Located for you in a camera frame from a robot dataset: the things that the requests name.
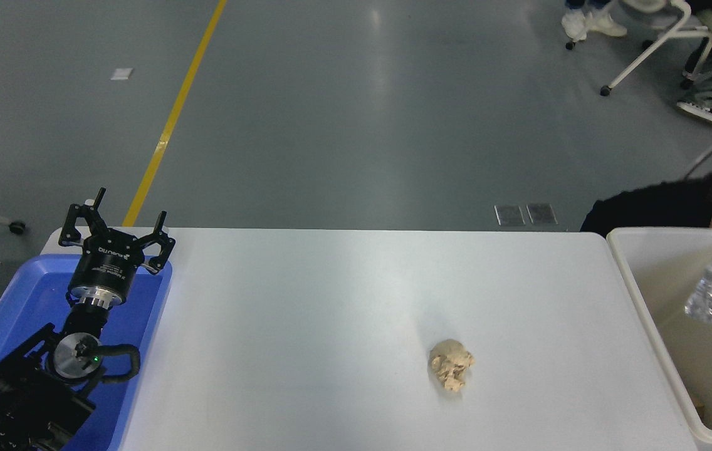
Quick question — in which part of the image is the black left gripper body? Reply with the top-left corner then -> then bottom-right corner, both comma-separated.
70,229 -> 144,300

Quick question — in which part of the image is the grey metal floor plate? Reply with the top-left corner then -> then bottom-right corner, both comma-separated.
495,204 -> 526,227
526,202 -> 558,226

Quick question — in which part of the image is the blue plastic tray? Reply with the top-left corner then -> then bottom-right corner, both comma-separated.
0,254 -> 174,451

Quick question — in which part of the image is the crumpled tan paper ball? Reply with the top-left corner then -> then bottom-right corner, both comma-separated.
429,338 -> 476,393

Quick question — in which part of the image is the person's foot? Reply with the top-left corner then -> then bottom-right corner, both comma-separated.
585,8 -> 628,38
561,9 -> 589,42

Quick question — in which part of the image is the large pale plastic bin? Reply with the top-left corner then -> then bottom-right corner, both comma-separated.
607,227 -> 712,448

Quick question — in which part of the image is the white wheeled chair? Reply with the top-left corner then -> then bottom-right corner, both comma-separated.
566,0 -> 712,97

